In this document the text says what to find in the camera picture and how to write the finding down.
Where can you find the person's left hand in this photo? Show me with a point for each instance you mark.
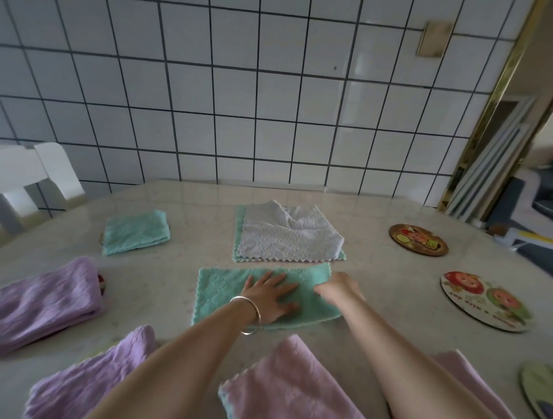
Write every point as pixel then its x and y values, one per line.
pixel 270 298

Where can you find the person's right hand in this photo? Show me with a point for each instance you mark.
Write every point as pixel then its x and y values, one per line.
pixel 343 291

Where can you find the brown round placemat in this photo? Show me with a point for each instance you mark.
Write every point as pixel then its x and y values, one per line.
pixel 418 240

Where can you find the two-face round placemat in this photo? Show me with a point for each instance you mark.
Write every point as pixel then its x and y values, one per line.
pixel 488 302

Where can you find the person's right forearm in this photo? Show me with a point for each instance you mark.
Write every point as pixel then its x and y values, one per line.
pixel 410 367

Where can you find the person's left forearm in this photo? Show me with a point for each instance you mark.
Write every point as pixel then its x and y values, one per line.
pixel 173 371

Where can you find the dark blue panel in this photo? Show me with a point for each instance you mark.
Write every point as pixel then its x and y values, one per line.
pixel 505 203

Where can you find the white leaning boards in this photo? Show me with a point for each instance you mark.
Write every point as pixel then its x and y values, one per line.
pixel 488 168

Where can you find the white wooden chair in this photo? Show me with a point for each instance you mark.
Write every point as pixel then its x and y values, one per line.
pixel 21 168

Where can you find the gold metal door frame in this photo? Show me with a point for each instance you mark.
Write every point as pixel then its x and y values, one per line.
pixel 492 103

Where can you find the tan wall plate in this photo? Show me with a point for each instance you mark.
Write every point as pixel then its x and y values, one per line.
pixel 435 39

